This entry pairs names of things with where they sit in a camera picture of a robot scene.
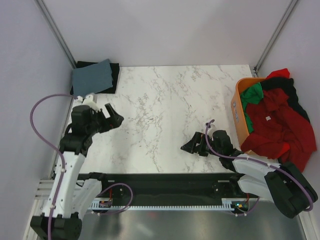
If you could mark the aluminium frame post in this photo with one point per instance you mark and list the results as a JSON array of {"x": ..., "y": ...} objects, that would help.
[
  {"x": 56, "y": 32},
  {"x": 281, "y": 24}
]

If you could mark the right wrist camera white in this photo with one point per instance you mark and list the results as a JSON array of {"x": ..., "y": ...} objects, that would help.
[{"x": 211, "y": 130}]

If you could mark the folded black t shirt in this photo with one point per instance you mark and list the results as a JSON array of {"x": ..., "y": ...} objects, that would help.
[{"x": 115, "y": 68}]

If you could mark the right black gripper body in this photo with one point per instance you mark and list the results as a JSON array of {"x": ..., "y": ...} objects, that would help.
[{"x": 206, "y": 149}]

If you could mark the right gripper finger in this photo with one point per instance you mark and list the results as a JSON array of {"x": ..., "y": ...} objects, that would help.
[
  {"x": 192, "y": 146},
  {"x": 198, "y": 138}
]

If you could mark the black t shirt in basket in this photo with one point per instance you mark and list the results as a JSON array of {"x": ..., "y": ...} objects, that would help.
[{"x": 287, "y": 85}]

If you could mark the left aluminium frame post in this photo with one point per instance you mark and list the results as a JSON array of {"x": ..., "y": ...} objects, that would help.
[{"x": 56, "y": 32}]

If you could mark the red t shirt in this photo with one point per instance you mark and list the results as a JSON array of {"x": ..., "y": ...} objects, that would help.
[{"x": 279, "y": 132}]

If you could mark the aluminium frame extrusion base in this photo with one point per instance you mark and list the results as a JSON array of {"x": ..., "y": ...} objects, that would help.
[{"x": 44, "y": 189}]

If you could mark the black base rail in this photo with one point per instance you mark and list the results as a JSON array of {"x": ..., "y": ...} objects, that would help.
[{"x": 164, "y": 189}]

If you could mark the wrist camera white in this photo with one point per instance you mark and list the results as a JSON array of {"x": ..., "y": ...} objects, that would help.
[
  {"x": 211, "y": 130},
  {"x": 91, "y": 100}
]

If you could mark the orange plastic basket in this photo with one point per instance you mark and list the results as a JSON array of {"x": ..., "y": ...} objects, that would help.
[{"x": 237, "y": 109}]

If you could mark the white slotted cable duct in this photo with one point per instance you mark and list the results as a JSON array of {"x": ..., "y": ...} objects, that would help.
[{"x": 227, "y": 204}]

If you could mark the blue-grey t shirt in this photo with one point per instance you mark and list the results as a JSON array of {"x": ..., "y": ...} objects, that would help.
[{"x": 92, "y": 79}]

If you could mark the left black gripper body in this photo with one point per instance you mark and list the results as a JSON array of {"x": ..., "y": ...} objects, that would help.
[{"x": 99, "y": 123}]

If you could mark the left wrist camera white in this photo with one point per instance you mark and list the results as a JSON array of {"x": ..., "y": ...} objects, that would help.
[{"x": 91, "y": 100}]

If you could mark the right aluminium frame post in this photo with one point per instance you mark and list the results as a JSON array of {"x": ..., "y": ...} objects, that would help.
[{"x": 281, "y": 24}]

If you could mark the green t shirt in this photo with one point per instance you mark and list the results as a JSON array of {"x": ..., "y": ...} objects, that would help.
[{"x": 252, "y": 95}]

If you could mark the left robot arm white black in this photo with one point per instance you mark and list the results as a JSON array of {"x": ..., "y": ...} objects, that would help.
[{"x": 63, "y": 213}]

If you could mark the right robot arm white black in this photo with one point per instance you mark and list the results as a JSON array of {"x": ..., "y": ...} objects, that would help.
[{"x": 282, "y": 184}]

